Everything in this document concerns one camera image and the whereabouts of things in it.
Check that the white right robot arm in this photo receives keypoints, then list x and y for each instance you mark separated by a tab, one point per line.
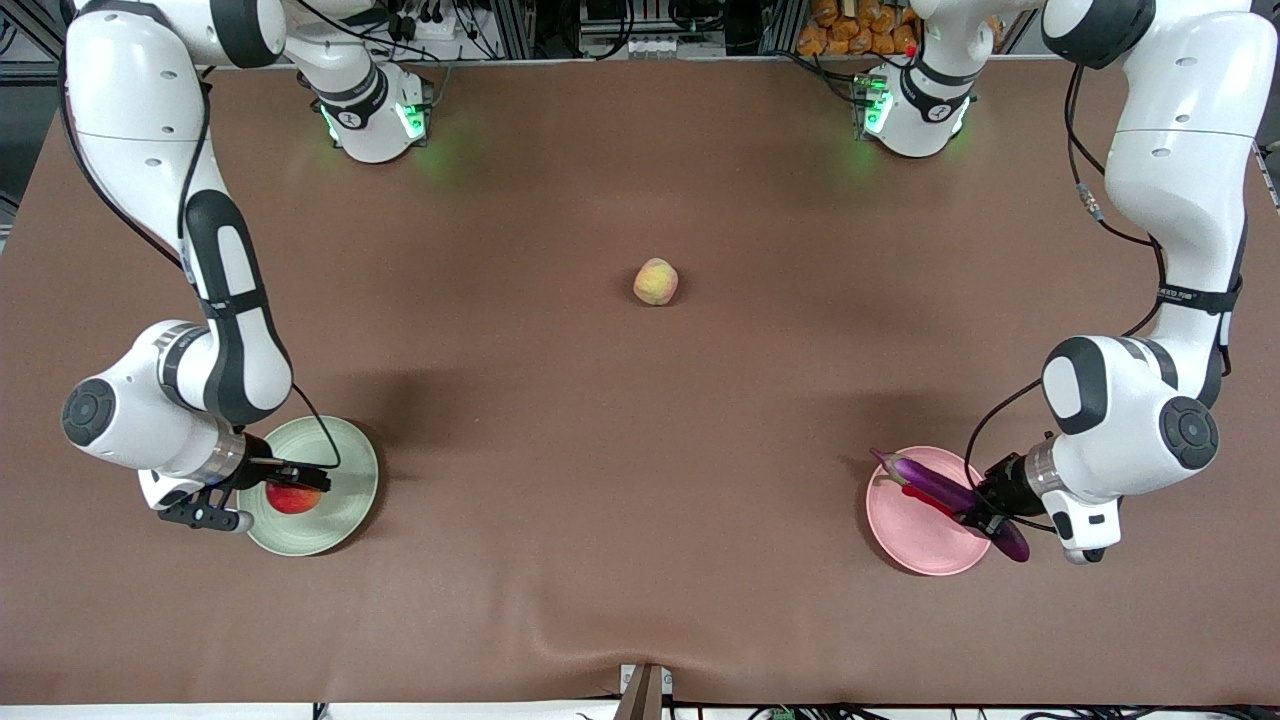
140	100

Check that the brown table cloth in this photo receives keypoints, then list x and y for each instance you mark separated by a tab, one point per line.
640	580

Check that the white power strip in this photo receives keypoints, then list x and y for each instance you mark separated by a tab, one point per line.
652	46

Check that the red chili pepper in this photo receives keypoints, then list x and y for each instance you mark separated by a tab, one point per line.
918	494

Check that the red apple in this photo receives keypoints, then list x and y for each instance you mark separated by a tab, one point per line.
293	500

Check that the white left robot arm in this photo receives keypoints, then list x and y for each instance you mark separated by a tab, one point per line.
1190	150

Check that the aluminium frame rail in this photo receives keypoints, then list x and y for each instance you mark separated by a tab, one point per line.
45	35

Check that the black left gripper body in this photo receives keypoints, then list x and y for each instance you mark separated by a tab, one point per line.
1001	490

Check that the yellow-green peach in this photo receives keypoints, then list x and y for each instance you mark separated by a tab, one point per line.
656	282

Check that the grey metal bracket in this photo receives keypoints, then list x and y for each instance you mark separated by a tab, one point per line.
643	692

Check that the green plate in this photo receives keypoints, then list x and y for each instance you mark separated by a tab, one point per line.
335	525

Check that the pink plate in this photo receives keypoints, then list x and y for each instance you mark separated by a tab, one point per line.
915	542

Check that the purple eggplant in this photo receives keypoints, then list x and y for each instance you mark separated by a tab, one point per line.
940	483

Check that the bag of orange snacks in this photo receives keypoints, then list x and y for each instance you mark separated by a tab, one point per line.
855	28

